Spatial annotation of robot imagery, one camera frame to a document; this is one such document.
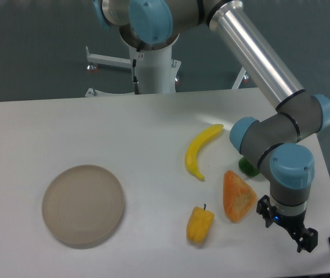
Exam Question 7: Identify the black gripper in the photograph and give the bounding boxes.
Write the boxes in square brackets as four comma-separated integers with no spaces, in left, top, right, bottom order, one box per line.
[256,195,318,253]

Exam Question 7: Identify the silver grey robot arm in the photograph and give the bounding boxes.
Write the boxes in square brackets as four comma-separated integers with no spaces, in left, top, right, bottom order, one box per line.
[92,1,330,252]

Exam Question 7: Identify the green bell pepper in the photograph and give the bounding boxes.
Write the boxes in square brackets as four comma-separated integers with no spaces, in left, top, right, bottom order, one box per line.
[238,157,260,177]

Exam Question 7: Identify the yellow bell pepper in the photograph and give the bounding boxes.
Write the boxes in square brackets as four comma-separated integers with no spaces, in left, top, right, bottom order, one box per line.
[186,203,215,244]

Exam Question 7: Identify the orange triangular bread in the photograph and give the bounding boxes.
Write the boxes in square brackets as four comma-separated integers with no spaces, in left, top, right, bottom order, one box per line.
[223,170,257,223]

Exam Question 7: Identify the yellow banana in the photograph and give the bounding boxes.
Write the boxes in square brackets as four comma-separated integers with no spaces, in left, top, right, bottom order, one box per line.
[184,124,224,182]

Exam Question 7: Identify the beige round plate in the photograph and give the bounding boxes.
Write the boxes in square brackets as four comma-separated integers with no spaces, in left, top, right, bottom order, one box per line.
[42,165,125,249]

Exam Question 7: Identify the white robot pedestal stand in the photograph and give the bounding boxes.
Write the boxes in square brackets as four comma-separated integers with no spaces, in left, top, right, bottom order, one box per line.
[84,27,251,98]

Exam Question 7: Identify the black cable on pedestal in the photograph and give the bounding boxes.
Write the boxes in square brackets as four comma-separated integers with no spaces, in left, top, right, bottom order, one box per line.
[132,40,147,95]

